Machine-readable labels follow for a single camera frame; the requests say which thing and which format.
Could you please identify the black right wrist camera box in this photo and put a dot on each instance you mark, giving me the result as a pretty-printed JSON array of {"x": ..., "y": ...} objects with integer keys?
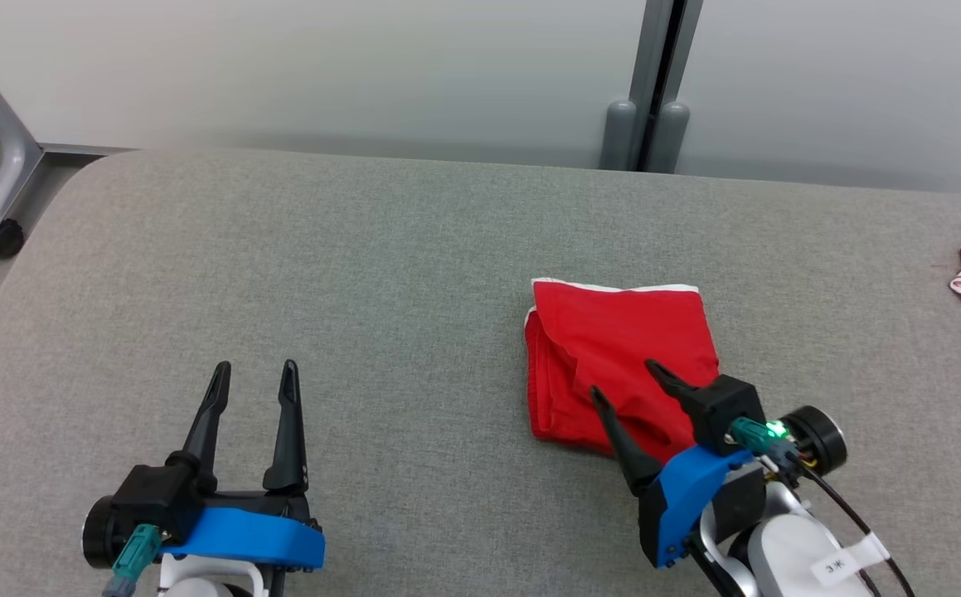
[{"x": 720, "y": 406}]

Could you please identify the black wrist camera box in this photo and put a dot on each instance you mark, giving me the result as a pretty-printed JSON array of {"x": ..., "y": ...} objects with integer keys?
[
  {"x": 152, "y": 497},
  {"x": 720, "y": 406}
]

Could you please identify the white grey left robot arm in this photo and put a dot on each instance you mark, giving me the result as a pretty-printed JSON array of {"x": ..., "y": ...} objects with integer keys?
[{"x": 198, "y": 582}]

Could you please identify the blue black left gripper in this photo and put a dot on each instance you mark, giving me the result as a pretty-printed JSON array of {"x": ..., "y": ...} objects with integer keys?
[{"x": 256, "y": 535}]

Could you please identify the grey fabric sofa cushion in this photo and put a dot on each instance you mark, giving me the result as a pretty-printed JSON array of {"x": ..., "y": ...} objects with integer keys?
[{"x": 364, "y": 290}]

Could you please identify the grey wall post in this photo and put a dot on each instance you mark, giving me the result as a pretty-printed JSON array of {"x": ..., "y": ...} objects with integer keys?
[{"x": 650, "y": 83}]

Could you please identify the grey metal frame with caster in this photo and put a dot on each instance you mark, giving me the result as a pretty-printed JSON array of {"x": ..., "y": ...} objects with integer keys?
[{"x": 7, "y": 157}]

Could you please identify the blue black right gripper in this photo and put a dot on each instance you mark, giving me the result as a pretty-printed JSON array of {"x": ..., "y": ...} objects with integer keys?
[{"x": 683, "y": 489}]

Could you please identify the red shorts with white stripe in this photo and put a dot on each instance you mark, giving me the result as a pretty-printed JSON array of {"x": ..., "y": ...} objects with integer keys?
[{"x": 613, "y": 340}]

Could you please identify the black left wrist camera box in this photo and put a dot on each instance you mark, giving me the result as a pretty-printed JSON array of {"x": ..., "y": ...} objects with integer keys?
[{"x": 152, "y": 497}]

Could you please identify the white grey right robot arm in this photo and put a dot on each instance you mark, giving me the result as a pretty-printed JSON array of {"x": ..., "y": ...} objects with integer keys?
[{"x": 787, "y": 551}]

